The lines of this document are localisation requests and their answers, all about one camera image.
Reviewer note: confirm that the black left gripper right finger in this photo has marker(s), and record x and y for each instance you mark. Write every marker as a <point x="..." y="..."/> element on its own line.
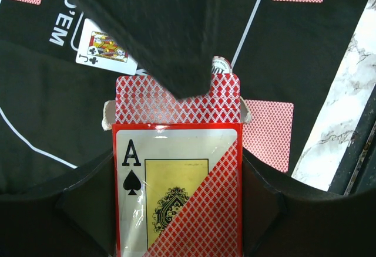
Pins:
<point x="285" y="217"/>

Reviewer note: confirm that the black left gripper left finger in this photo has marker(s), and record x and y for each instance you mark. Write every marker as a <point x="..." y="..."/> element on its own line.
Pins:
<point x="71" y="215"/>

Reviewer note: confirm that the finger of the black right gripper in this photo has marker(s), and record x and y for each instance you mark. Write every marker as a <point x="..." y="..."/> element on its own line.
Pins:
<point x="171" y="39"/>

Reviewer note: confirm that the red white poker chip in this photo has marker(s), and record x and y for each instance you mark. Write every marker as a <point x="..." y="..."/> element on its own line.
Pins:
<point x="220" y="65"/>

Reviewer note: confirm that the jack of clubs card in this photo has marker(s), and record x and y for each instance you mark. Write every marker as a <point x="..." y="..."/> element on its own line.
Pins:
<point x="98" y="49"/>

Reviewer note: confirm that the red playing card box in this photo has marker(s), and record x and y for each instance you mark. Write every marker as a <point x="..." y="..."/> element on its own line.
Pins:
<point x="177" y="169"/>

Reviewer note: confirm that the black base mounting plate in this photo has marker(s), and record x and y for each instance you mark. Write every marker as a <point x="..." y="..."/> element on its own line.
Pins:
<point x="351" y="163"/>

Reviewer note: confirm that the black poker table mat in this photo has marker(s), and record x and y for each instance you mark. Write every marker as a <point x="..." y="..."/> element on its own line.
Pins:
<point x="318" y="57"/>

